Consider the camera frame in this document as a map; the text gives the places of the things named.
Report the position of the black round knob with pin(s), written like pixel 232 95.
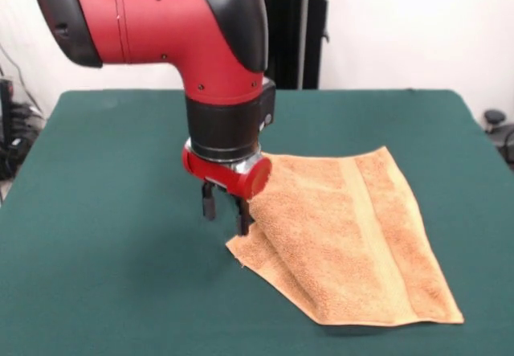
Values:
pixel 494 116

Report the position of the dark green table cloth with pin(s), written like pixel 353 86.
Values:
pixel 120 291

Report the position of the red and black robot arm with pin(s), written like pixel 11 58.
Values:
pixel 160 30

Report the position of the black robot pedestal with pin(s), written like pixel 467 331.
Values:
pixel 293 42

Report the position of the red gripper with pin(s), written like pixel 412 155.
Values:
pixel 233 177

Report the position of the orange terry towel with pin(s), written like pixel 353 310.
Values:
pixel 341 231

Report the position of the black electronics box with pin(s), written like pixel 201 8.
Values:
pixel 5 131

